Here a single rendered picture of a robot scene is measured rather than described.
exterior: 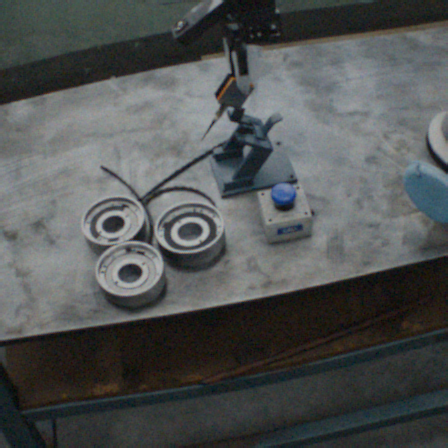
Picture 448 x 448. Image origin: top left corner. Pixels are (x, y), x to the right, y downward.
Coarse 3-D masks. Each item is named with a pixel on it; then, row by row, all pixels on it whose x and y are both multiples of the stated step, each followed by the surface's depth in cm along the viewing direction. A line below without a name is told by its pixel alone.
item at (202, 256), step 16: (176, 208) 144; (192, 208) 144; (208, 208) 143; (160, 224) 142; (176, 224) 142; (192, 224) 143; (160, 240) 139; (176, 240) 140; (224, 240) 141; (176, 256) 138; (192, 256) 137; (208, 256) 139
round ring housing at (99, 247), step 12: (96, 204) 146; (108, 204) 147; (120, 204) 147; (132, 204) 146; (84, 216) 144; (108, 216) 145; (120, 216) 145; (144, 216) 144; (84, 228) 143; (96, 228) 143; (108, 228) 147; (144, 228) 143; (132, 240) 141; (96, 252) 143
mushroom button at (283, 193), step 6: (276, 186) 140; (282, 186) 139; (288, 186) 139; (276, 192) 139; (282, 192) 139; (288, 192) 138; (294, 192) 139; (276, 198) 138; (282, 198) 138; (288, 198) 138; (294, 198) 138; (282, 204) 138
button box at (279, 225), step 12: (264, 192) 143; (300, 192) 142; (264, 204) 141; (276, 204) 141; (288, 204) 140; (300, 204) 141; (264, 216) 140; (276, 216) 139; (288, 216) 139; (300, 216) 139; (264, 228) 142; (276, 228) 139; (288, 228) 140; (300, 228) 140; (276, 240) 141
